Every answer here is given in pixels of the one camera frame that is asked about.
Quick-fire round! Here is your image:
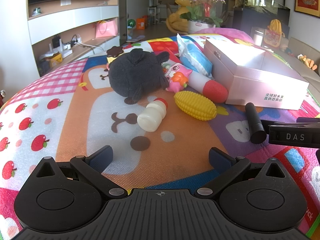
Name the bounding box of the beige sofa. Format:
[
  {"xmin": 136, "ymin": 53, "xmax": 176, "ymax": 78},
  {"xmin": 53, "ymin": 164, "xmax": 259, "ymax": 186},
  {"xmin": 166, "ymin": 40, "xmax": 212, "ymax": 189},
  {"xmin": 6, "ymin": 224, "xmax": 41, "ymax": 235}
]
[{"xmin": 275, "ymin": 36, "xmax": 320, "ymax": 98}]

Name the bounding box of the yellow toy corn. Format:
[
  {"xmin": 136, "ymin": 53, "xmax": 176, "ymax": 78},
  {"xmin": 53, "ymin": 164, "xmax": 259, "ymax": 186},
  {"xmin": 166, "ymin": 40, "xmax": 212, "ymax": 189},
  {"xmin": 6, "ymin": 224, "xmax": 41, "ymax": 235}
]
[{"xmin": 174, "ymin": 91, "xmax": 217, "ymax": 122}]

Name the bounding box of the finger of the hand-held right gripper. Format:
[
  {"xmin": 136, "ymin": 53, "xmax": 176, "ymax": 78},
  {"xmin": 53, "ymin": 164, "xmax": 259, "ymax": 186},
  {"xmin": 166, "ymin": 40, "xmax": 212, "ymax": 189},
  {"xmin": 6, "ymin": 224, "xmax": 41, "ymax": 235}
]
[
  {"xmin": 260, "ymin": 119, "xmax": 320, "ymax": 148},
  {"xmin": 296, "ymin": 117, "xmax": 320, "ymax": 125}
]

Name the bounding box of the colourful cartoon play mat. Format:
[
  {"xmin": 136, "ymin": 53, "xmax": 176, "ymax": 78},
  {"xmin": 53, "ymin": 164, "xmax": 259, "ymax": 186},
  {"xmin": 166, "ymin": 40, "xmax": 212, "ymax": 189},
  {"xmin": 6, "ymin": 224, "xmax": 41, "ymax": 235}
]
[{"xmin": 0, "ymin": 27, "xmax": 320, "ymax": 240}]

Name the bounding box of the pink cardboard box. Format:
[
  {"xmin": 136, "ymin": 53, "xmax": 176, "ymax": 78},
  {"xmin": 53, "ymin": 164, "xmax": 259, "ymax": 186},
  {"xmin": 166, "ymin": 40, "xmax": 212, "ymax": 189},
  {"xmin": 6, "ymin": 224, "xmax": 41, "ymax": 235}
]
[{"xmin": 203, "ymin": 39, "xmax": 310, "ymax": 110}]

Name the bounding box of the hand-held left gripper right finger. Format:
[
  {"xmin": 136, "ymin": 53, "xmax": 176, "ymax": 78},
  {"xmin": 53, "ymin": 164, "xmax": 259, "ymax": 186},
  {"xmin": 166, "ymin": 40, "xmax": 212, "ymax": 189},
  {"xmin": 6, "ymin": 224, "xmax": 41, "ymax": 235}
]
[{"xmin": 194, "ymin": 147, "xmax": 286, "ymax": 198}]

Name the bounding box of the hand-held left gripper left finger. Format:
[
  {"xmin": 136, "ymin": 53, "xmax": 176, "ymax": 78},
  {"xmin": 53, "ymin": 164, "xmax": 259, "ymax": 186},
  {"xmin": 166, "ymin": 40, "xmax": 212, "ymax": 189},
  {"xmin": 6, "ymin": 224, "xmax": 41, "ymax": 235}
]
[{"xmin": 36, "ymin": 145, "xmax": 128, "ymax": 198}]

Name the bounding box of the black cylinder tube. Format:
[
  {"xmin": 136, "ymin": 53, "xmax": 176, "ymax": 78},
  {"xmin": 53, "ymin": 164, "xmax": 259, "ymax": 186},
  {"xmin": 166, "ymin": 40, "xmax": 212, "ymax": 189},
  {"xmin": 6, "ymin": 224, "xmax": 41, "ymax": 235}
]
[{"xmin": 245, "ymin": 102, "xmax": 267, "ymax": 144}]

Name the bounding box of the pink gift bag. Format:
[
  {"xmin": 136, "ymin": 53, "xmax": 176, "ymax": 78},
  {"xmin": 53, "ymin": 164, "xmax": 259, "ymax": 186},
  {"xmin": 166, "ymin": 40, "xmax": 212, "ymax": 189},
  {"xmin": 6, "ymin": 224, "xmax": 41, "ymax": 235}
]
[{"xmin": 95, "ymin": 19, "xmax": 118, "ymax": 38}]

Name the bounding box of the black plush toy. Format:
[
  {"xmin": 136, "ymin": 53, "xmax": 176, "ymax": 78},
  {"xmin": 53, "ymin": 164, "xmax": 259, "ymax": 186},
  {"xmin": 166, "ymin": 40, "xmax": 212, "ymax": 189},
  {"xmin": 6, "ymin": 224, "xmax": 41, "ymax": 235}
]
[{"xmin": 108, "ymin": 48, "xmax": 171, "ymax": 104}]

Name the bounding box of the white wall shelf unit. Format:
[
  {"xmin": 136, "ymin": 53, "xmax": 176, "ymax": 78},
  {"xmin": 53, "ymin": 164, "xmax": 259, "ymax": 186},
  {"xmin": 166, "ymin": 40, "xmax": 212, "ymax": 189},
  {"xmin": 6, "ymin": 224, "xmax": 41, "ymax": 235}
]
[{"xmin": 26, "ymin": 0, "xmax": 120, "ymax": 78}]

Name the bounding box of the orange plush toy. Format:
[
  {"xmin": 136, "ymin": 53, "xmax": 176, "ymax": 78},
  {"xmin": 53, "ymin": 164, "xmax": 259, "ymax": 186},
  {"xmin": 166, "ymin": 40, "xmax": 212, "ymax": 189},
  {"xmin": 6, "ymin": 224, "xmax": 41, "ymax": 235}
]
[{"xmin": 299, "ymin": 54, "xmax": 318, "ymax": 70}]

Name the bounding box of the chocolate flower-shaped toy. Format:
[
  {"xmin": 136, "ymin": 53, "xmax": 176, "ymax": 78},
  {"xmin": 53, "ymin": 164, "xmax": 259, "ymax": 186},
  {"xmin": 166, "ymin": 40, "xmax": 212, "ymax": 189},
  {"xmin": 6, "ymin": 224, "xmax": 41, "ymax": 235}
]
[{"xmin": 106, "ymin": 46, "xmax": 125, "ymax": 64}]

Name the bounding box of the yellow banana plush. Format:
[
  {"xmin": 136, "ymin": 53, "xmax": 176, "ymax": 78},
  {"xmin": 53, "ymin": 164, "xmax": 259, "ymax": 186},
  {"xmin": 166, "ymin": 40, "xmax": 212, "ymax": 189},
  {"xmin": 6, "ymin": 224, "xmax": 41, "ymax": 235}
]
[{"xmin": 269, "ymin": 19, "xmax": 285, "ymax": 34}]

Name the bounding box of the blue wet wipes packet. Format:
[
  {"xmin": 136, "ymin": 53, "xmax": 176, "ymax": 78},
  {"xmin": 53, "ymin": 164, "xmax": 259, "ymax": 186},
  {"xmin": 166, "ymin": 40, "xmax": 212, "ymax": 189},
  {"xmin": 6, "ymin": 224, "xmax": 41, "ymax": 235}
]
[{"xmin": 176, "ymin": 33, "xmax": 213, "ymax": 78}]

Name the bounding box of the colourful printed toy bag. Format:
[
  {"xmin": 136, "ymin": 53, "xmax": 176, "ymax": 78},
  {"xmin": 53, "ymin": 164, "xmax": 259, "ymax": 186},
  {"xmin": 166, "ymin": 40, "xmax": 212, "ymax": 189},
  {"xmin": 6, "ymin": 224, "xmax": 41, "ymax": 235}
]
[{"xmin": 264, "ymin": 29, "xmax": 283, "ymax": 48}]

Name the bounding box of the white cylinder appliance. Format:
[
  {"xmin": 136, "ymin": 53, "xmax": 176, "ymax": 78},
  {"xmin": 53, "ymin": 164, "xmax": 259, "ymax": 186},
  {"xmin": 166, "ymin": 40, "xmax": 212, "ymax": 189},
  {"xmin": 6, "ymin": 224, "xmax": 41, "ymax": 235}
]
[{"xmin": 252, "ymin": 29, "xmax": 264, "ymax": 47}]

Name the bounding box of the pink cat toy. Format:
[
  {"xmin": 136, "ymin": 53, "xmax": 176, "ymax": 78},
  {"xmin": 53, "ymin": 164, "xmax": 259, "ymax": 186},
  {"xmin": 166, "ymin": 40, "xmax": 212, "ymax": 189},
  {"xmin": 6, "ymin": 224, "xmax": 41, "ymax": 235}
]
[{"xmin": 161, "ymin": 64, "xmax": 193, "ymax": 93}]

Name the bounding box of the white bottle with red cap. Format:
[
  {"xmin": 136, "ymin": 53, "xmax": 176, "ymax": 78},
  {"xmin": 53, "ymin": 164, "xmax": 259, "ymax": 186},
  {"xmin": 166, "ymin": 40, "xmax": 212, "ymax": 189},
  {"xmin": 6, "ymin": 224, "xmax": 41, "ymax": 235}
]
[{"xmin": 137, "ymin": 98, "xmax": 168, "ymax": 132}]

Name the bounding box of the aquarium on dark cabinet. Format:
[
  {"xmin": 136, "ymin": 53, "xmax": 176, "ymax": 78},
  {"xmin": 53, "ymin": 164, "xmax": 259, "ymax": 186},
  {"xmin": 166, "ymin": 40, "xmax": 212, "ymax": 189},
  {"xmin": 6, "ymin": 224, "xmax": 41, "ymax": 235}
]
[{"xmin": 230, "ymin": 0, "xmax": 290, "ymax": 40}]

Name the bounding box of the small plush toy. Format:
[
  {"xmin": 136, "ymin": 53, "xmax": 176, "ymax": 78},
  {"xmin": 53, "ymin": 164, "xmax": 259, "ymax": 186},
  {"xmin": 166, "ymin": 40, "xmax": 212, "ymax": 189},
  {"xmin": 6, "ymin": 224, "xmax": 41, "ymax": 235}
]
[{"xmin": 281, "ymin": 46, "xmax": 295, "ymax": 57}]

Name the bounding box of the yellow box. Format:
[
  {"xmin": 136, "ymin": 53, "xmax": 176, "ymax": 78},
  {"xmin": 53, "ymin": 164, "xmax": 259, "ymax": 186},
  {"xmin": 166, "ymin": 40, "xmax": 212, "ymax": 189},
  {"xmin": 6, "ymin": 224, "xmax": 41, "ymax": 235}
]
[{"xmin": 40, "ymin": 52, "xmax": 63, "ymax": 67}]

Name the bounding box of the white toy microphone red tip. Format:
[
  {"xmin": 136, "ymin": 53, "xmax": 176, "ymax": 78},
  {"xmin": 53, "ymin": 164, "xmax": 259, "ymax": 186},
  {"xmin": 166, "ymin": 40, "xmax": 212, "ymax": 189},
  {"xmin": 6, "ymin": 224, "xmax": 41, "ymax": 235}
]
[{"xmin": 187, "ymin": 74, "xmax": 228, "ymax": 103}]

